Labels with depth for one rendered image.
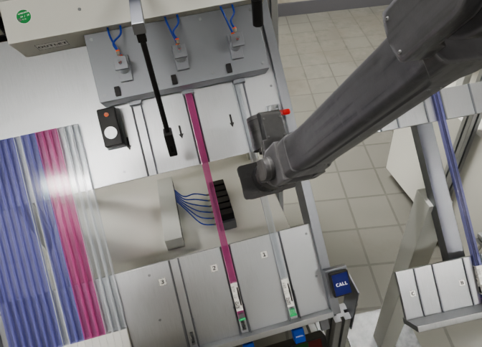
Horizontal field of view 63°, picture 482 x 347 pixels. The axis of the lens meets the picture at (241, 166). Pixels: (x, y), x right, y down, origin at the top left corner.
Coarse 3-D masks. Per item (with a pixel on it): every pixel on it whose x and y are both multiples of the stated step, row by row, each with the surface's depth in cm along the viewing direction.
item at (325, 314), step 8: (320, 312) 85; (328, 312) 84; (288, 320) 85; (296, 320) 84; (304, 320) 83; (312, 320) 83; (320, 320) 84; (264, 328) 84; (272, 328) 83; (280, 328) 83; (288, 328) 83; (232, 336) 83; (240, 336) 83; (248, 336) 82; (256, 336) 82; (264, 336) 82; (208, 344) 82; (216, 344) 82; (224, 344) 81; (232, 344) 81; (240, 344) 82
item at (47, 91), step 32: (0, 64) 79; (32, 64) 80; (64, 64) 81; (0, 96) 79; (32, 96) 80; (64, 96) 81; (96, 96) 81; (192, 96) 84; (224, 96) 85; (256, 96) 85; (0, 128) 79; (32, 128) 80; (96, 128) 81; (128, 128) 82; (160, 128) 83; (192, 128) 84; (224, 128) 84; (96, 160) 81; (128, 160) 82; (160, 160) 83; (192, 160) 83
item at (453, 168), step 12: (432, 96) 88; (444, 120) 87; (444, 132) 86; (444, 144) 87; (456, 168) 86; (456, 180) 85; (456, 192) 86; (468, 216) 85; (468, 228) 84; (468, 240) 84; (480, 264) 84
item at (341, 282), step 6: (336, 276) 82; (342, 276) 82; (336, 282) 82; (342, 282) 82; (348, 282) 82; (336, 288) 82; (342, 288) 82; (348, 288) 82; (336, 294) 82; (342, 294) 82
